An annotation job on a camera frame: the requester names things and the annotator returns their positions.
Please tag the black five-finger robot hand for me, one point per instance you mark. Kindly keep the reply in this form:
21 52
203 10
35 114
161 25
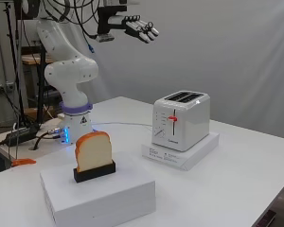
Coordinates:
135 26

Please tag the toy bread slice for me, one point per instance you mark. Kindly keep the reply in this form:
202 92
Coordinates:
93 151

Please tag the white seven-joint robot arm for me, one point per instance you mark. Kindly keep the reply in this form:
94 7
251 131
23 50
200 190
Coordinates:
69 72

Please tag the white backdrop sheet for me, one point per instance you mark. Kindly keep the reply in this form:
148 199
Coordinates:
211 47

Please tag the white steel toaster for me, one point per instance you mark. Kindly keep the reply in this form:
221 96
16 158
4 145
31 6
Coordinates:
183 123

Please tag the wooden desk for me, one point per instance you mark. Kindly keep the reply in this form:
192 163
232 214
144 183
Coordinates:
31 59

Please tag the black tripod stand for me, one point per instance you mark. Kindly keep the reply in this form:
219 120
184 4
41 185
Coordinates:
17 63

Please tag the white flat printed stand box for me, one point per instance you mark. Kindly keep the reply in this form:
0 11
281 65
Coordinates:
186 159

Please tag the black block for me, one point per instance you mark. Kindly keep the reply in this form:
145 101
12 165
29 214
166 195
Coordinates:
94 173

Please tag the black power box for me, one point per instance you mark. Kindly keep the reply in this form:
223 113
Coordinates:
19 135

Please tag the white flat plain stand box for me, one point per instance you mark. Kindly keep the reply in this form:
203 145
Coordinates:
97 197

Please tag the orange clamp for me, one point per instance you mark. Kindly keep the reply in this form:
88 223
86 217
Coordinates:
23 162

